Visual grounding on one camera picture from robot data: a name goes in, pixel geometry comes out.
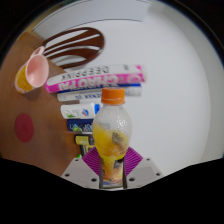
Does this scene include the white and blue shuttlecock tube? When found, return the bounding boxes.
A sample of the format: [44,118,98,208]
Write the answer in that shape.
[56,83,143,103]

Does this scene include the dark brown wooden chair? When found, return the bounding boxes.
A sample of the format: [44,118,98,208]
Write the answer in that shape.
[42,26,106,70]

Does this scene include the tall white cabinet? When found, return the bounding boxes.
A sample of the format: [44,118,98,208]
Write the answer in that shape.
[31,0,158,33]

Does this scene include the flat round red coaster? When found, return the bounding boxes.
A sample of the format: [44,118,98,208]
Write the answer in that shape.
[14,112,35,144]

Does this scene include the pink and yellow mug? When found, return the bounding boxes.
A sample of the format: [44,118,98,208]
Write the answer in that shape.
[14,45,50,95]

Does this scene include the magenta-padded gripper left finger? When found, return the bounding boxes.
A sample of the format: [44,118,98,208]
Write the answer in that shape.
[60,146,102,190]

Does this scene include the orange-capped juice bottle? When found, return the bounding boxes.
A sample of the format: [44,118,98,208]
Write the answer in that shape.
[91,87,134,189]

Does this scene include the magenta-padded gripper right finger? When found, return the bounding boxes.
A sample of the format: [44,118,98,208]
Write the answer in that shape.
[122,146,164,190]

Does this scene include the white blue-capped lotion bottle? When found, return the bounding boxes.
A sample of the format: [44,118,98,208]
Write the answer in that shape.
[60,102,101,120]

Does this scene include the dark blue pump bottle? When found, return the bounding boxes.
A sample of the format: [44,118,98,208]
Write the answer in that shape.
[66,118,95,133]

